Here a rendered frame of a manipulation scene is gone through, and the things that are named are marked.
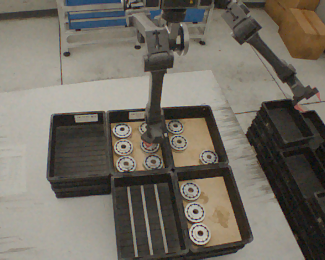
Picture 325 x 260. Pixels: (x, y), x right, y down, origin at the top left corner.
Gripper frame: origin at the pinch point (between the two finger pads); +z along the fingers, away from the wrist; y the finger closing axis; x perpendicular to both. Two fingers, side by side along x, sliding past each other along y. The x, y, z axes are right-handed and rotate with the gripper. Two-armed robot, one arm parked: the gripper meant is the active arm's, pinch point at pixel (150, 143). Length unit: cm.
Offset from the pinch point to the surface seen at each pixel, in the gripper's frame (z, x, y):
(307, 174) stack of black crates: 49, -94, 83
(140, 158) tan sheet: 4.2, -0.7, -8.9
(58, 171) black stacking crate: 4.2, 26.0, -42.3
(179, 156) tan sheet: 4.2, -15.7, 5.9
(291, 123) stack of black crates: 40, -63, 112
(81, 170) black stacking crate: 4.2, 17.7, -34.0
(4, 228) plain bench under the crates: 16, 29, -79
